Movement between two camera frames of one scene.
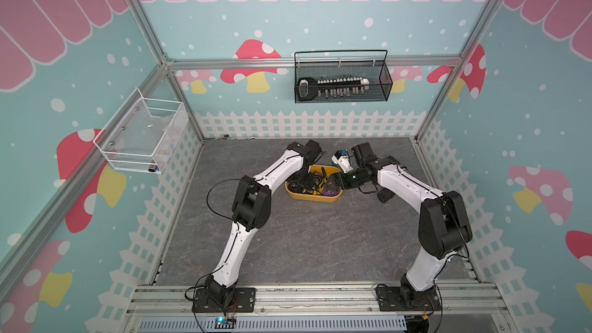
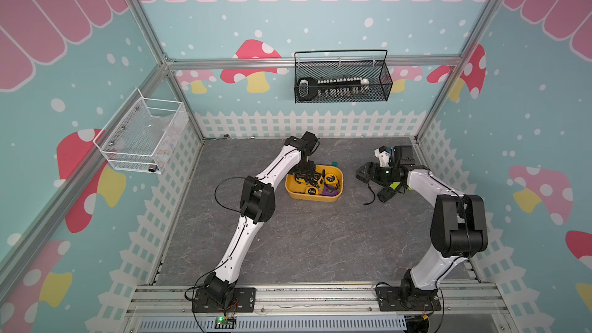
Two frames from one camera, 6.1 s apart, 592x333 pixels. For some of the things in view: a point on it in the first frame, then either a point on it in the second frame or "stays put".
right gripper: [341, 183] -> [375, 175]
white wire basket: [144, 134] stays put
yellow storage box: [315, 168] stays put
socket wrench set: [309, 88] stays put
